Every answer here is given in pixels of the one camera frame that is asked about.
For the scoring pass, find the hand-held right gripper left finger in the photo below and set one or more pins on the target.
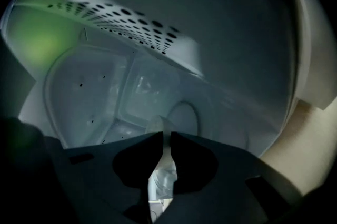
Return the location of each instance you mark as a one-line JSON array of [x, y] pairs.
[[105, 178]]

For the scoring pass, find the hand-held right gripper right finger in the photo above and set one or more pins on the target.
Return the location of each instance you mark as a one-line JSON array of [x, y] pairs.
[[216, 186]]

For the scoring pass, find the small round dish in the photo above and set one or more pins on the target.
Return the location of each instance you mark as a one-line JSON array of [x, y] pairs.
[[161, 125]]

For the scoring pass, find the white microwave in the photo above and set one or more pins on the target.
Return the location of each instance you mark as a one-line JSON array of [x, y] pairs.
[[223, 33]]

